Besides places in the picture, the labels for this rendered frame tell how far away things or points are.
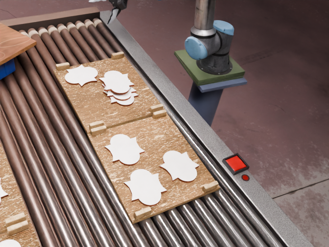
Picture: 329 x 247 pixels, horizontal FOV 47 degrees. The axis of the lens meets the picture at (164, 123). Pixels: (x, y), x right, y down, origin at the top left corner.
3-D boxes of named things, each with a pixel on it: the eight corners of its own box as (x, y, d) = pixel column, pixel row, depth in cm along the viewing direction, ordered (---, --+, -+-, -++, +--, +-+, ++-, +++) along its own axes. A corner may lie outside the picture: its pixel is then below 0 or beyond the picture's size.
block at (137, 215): (149, 209, 125) (150, 205, 123) (152, 214, 124) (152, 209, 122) (132, 216, 122) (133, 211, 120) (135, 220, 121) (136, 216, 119)
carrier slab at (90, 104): (124, 58, 184) (124, 55, 183) (165, 112, 161) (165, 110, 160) (53, 72, 169) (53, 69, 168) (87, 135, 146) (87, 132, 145)
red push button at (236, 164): (236, 157, 150) (237, 155, 149) (245, 168, 146) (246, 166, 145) (224, 162, 147) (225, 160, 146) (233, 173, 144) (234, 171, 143)
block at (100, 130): (105, 129, 147) (105, 124, 145) (106, 132, 146) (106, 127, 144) (89, 133, 144) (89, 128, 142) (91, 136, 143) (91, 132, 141)
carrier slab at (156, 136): (166, 115, 160) (166, 112, 159) (219, 189, 137) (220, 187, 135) (87, 136, 145) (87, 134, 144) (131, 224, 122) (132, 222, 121)
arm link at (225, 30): (234, 49, 188) (241, 24, 179) (217, 58, 181) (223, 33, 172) (216, 38, 194) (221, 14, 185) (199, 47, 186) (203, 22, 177)
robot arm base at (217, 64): (219, 54, 202) (222, 37, 195) (234, 69, 193) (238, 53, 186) (194, 59, 196) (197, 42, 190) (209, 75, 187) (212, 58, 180)
